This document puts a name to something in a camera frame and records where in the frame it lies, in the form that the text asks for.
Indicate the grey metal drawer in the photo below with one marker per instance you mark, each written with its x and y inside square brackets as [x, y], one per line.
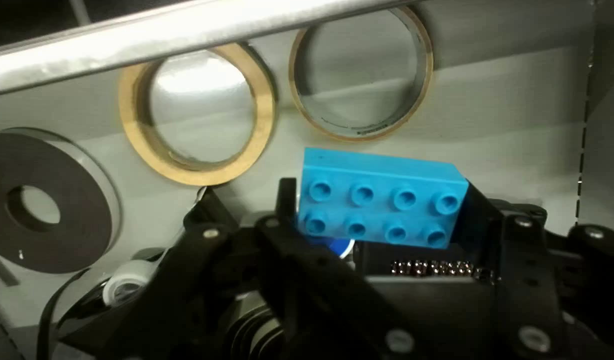
[518, 121]

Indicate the black bit set case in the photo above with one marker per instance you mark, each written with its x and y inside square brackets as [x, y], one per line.
[413, 257]

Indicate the black tape roll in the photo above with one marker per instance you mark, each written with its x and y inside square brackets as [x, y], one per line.
[59, 201]

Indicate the blue toy brick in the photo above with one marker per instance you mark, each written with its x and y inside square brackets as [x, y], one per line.
[379, 196]

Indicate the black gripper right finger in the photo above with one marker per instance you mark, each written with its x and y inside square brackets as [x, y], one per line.
[558, 293]

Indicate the small blue tape roll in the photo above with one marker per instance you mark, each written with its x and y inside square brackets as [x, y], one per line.
[342, 248]

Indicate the small white tape roll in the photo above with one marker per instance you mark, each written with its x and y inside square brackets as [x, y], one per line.
[122, 287]

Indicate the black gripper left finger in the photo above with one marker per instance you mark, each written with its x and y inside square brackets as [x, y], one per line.
[206, 293]

